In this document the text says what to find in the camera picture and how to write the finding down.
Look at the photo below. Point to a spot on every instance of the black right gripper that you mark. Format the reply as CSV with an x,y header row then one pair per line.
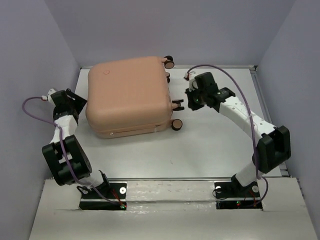
x,y
191,104

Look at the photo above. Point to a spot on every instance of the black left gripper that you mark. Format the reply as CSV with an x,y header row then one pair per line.
x,y
80,101

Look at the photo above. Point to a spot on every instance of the pink hard-shell suitcase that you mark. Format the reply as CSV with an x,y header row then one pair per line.
x,y
131,97

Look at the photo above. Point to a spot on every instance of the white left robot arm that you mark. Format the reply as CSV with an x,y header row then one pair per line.
x,y
64,155

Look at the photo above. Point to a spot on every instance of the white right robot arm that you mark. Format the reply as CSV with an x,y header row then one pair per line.
x,y
271,144

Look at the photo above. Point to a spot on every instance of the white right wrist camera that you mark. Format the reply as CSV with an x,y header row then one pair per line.
x,y
190,78

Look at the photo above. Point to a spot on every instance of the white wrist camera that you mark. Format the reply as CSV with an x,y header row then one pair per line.
x,y
48,96
190,78

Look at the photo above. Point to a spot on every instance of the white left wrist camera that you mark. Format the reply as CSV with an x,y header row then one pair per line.
x,y
48,96

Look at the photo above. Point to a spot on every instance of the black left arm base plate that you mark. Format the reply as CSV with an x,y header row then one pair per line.
x,y
114,198

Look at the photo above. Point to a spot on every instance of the aluminium table rail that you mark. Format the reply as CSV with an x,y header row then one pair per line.
x,y
215,179

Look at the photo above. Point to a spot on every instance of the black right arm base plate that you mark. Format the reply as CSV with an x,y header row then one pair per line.
x,y
229,199

